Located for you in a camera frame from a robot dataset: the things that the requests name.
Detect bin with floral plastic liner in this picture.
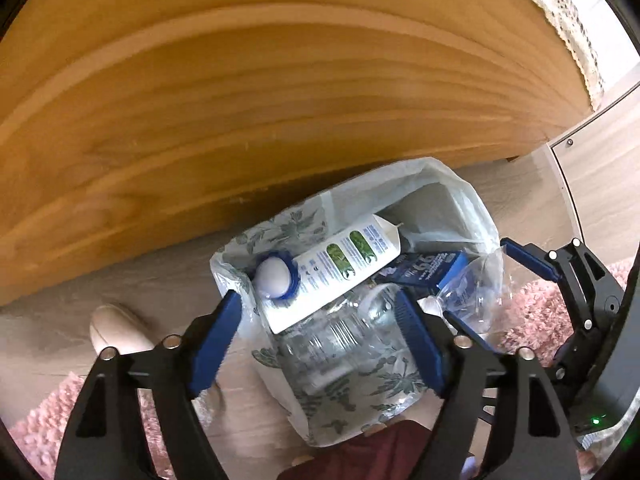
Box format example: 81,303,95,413
210,157,501,448

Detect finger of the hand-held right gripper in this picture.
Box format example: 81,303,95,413
442,309,507,359
500,237,608,291

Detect blue and white round toy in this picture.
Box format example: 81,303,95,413
255,250,301,302

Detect wooden bed frame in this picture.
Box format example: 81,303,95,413
0,0,596,308

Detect clear plastic packaging with label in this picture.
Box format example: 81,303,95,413
435,250,506,336

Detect pink shaggy rug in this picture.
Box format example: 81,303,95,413
480,255,633,361
10,372,176,480

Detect white green milk carton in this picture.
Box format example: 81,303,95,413
260,212,403,333

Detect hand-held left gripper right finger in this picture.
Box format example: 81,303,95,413
393,291,581,480

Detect blue cardboard box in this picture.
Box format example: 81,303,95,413
377,251,470,288

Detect person's maroon trousers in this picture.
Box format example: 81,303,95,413
277,420,436,480

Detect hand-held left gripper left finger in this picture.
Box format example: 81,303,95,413
54,290,244,480

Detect clear plastic bottle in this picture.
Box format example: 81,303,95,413
277,282,416,396

